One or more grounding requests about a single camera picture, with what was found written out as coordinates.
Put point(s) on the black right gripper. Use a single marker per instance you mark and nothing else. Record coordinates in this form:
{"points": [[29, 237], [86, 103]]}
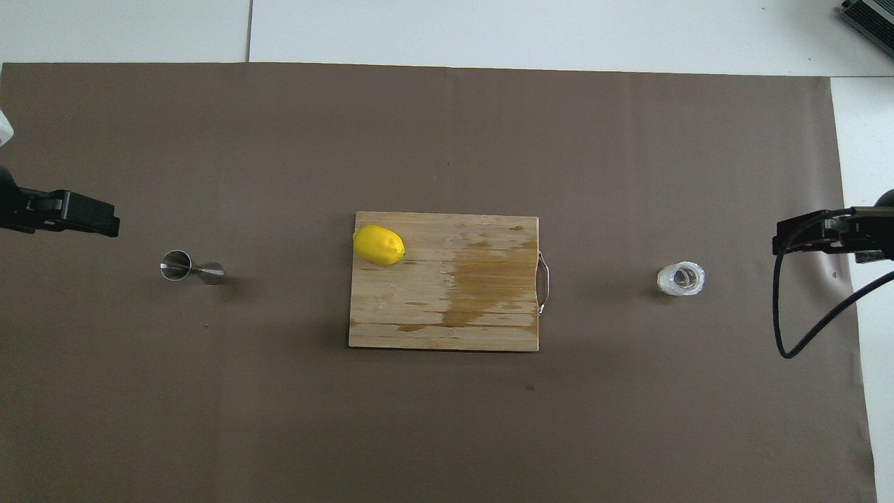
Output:
{"points": [[869, 234]]}

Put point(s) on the yellow lemon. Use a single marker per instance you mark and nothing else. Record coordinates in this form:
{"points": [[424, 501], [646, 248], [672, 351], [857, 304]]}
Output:
{"points": [[379, 245]]}

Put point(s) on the brown paper table mat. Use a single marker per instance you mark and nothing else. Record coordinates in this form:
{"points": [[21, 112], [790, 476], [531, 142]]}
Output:
{"points": [[279, 140]]}

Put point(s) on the wooden cutting board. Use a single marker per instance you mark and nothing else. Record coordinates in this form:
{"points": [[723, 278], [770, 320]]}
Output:
{"points": [[433, 307]]}

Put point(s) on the clear crinkled plastic cup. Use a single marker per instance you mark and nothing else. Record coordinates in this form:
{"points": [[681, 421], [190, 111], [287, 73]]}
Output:
{"points": [[681, 279]]}

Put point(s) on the steel double jigger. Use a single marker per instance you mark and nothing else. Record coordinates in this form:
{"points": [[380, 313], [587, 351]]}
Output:
{"points": [[176, 265]]}

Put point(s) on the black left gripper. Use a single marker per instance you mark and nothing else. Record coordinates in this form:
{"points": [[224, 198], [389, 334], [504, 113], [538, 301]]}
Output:
{"points": [[31, 209]]}

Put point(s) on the grey ribbed electronic device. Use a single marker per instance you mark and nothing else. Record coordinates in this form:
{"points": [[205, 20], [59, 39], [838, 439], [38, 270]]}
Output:
{"points": [[873, 14]]}

